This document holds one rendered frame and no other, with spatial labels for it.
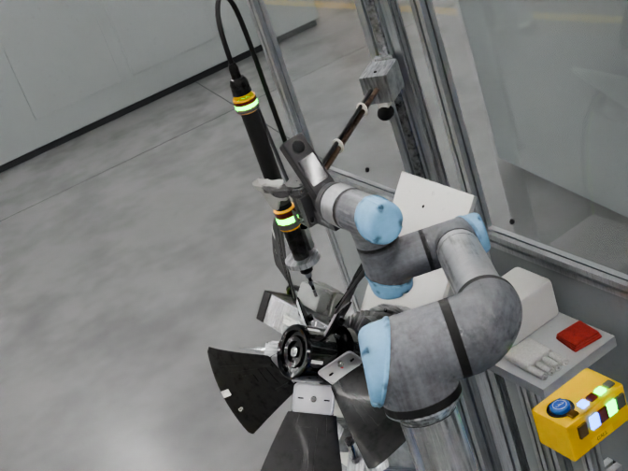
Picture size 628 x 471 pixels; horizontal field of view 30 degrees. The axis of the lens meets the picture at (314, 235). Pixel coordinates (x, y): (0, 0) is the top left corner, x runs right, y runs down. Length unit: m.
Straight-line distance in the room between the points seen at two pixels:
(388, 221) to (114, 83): 6.01
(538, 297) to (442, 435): 1.28
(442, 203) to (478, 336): 1.03
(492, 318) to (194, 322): 3.67
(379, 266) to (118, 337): 3.46
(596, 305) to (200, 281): 2.92
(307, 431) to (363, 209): 0.72
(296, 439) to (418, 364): 0.94
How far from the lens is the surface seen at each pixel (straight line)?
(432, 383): 1.64
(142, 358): 5.15
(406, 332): 1.62
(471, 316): 1.62
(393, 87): 2.75
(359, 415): 2.35
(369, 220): 1.93
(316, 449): 2.52
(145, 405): 4.84
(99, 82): 7.84
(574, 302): 3.01
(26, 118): 7.78
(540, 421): 2.39
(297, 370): 2.49
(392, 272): 2.00
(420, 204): 2.68
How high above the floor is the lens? 2.56
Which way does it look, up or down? 27 degrees down
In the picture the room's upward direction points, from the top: 19 degrees counter-clockwise
